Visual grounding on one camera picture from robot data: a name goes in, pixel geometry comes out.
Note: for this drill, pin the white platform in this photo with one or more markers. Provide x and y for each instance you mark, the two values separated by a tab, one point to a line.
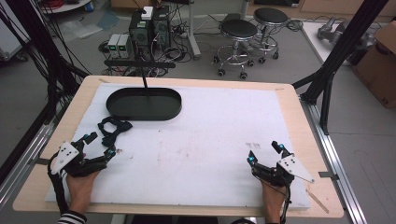
314	40

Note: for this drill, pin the aluminium rail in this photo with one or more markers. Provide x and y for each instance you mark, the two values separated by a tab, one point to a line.
339	161
21	168

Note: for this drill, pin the white wheeled case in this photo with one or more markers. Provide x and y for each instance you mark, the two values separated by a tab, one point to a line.
11	40

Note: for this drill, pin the white box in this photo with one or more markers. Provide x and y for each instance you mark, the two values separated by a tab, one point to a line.
147	13

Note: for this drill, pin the black metal frame post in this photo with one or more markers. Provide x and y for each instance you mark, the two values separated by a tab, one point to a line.
345	43
37	40

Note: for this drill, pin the black computer tower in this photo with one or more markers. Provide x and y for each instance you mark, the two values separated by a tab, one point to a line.
140	32
162	29

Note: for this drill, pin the white foam mat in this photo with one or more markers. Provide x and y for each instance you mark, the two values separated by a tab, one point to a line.
202	140

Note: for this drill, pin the grey power supply unit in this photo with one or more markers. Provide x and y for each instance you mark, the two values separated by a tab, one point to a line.
113	45
125	46

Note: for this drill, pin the grey tape strip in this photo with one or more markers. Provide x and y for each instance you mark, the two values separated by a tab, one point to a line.
328	175
40	161

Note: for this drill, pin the grey table leg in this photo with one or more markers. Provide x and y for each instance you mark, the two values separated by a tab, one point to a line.
193	31

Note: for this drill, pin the black round stool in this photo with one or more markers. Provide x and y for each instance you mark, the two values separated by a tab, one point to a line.
239	28
271	15

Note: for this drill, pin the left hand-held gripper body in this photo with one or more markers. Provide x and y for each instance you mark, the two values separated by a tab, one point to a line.
63	155

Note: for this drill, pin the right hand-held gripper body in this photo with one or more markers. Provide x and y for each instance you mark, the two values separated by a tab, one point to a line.
292	166

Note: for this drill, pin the white round table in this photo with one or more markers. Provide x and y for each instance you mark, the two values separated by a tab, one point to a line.
65	6

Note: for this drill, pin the brown cardboard box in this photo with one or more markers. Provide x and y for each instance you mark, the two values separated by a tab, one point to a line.
378	65

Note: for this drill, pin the person's left hand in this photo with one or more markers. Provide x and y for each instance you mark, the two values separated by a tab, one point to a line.
80	189

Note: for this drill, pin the black oval tray T-bar stand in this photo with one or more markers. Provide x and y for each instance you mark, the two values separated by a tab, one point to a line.
143	104

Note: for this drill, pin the person's right hand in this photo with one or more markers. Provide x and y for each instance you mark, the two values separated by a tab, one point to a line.
272	196

